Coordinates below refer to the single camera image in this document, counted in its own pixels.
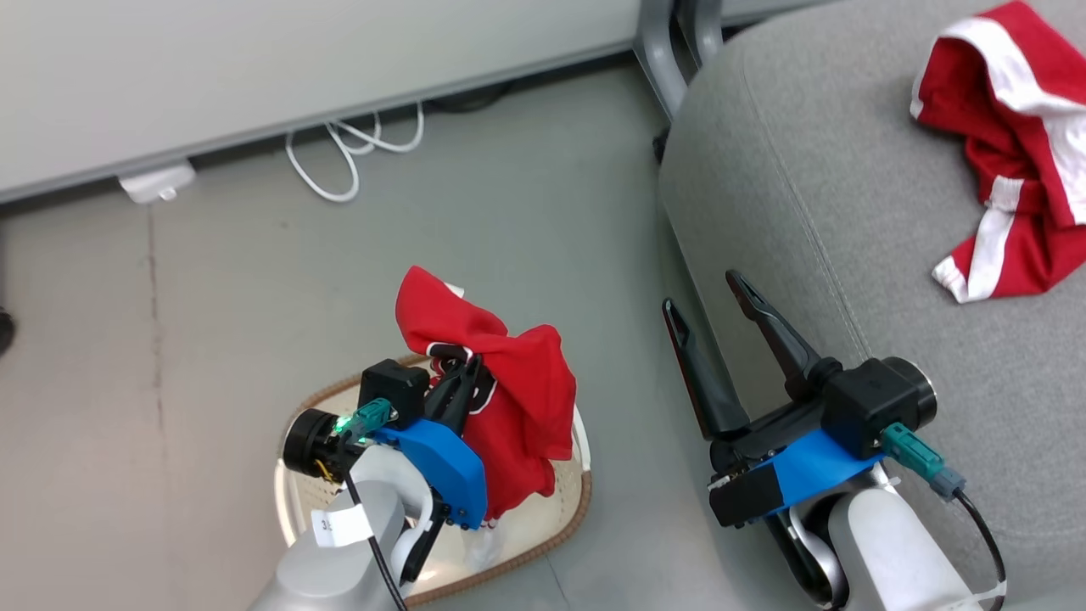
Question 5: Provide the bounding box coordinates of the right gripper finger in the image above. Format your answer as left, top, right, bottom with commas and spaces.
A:
662, 298, 753, 440
725, 270, 842, 401

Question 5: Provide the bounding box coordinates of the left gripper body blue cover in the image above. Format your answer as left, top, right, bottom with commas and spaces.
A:
372, 417, 490, 532

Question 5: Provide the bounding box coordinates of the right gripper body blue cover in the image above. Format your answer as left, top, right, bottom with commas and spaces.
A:
707, 397, 888, 530

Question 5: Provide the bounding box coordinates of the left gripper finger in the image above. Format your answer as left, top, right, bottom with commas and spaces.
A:
447, 354, 486, 436
425, 365, 467, 427

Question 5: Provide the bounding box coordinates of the red jersey number 23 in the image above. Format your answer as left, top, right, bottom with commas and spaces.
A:
395, 265, 579, 521

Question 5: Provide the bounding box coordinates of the red shorts white trim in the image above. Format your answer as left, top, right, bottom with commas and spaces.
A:
909, 0, 1086, 306

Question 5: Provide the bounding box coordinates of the grey fabric sofa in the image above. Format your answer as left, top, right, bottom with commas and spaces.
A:
658, 0, 1086, 611

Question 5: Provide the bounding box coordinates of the white plastic laundry basket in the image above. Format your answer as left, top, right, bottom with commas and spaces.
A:
272, 352, 594, 608

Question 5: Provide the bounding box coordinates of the white paper label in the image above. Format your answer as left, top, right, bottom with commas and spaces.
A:
311, 504, 375, 549

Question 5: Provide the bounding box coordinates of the short grey partition foot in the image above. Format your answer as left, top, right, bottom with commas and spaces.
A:
634, 0, 691, 121
675, 0, 725, 68

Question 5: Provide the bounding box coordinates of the wide white partition panel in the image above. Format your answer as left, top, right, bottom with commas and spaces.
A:
0, 0, 643, 205

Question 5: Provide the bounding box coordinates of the left teal cable connector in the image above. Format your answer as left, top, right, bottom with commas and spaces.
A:
334, 398, 396, 444

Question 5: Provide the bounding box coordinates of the teal cable connector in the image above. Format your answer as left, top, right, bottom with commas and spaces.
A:
880, 423, 968, 502
334, 398, 396, 444

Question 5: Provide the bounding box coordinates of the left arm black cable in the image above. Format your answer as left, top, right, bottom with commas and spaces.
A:
342, 472, 410, 611

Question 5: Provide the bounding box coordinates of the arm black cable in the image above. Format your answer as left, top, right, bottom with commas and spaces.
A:
342, 472, 410, 611
952, 490, 1008, 611

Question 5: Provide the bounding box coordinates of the right teal cable connector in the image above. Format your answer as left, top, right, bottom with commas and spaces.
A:
880, 423, 968, 502

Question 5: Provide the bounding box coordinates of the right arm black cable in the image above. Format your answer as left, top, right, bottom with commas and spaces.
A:
952, 490, 1008, 611

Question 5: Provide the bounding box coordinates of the white looped cable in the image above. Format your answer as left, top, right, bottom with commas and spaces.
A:
283, 101, 426, 205

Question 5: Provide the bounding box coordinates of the black floor cable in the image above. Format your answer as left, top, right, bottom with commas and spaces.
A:
423, 80, 515, 115

